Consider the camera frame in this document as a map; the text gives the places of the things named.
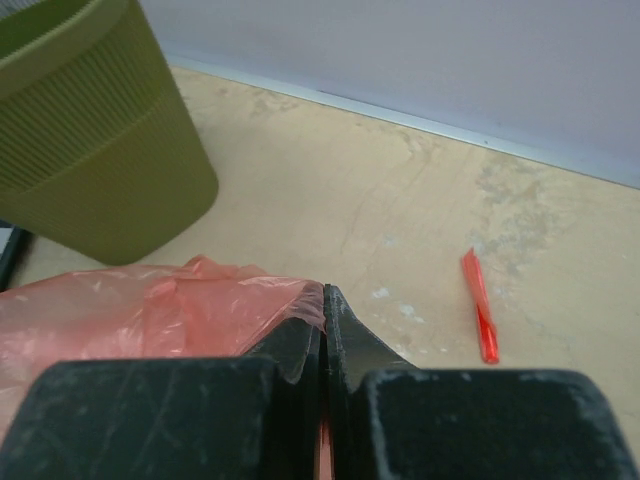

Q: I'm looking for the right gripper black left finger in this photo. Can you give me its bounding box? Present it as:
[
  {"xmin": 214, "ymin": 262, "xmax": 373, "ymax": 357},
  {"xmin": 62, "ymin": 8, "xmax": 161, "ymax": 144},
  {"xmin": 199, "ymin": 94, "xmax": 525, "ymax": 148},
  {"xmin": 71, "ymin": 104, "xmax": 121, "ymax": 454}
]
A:
[{"xmin": 1, "ymin": 318, "xmax": 322, "ymax": 479}]

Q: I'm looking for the red plastic trash bag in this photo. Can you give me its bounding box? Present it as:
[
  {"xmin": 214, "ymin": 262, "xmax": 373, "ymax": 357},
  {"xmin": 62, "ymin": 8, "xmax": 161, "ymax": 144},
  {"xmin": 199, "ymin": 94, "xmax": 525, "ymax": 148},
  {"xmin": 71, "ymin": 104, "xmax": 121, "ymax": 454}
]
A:
[{"xmin": 1, "ymin": 257, "xmax": 333, "ymax": 479}]

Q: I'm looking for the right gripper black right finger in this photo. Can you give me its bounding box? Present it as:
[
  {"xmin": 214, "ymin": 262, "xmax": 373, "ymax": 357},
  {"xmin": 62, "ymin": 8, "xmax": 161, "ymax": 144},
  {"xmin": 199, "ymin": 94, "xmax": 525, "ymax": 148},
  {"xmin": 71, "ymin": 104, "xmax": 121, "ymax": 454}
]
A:
[{"xmin": 324, "ymin": 285, "xmax": 639, "ymax": 479}]

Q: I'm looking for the small red plastic bag piece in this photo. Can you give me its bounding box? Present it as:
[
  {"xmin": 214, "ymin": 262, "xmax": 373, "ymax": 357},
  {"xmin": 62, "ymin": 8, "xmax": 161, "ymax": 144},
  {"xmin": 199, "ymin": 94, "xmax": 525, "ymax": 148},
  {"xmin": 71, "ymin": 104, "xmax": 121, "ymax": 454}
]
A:
[{"xmin": 461, "ymin": 248, "xmax": 500, "ymax": 365}]

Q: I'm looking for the black white chessboard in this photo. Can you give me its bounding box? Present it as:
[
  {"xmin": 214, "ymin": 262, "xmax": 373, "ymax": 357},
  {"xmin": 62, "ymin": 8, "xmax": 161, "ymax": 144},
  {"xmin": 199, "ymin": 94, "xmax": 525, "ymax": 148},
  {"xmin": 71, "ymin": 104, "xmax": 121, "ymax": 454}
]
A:
[{"xmin": 0, "ymin": 221, "xmax": 29, "ymax": 292}]

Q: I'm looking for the olive green mesh trash bin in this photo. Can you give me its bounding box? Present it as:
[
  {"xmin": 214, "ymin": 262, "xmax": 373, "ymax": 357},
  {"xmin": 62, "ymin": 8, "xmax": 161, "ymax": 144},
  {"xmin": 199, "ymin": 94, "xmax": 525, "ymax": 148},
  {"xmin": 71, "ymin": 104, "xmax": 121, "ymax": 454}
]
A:
[{"xmin": 1, "ymin": 1, "xmax": 218, "ymax": 265}]

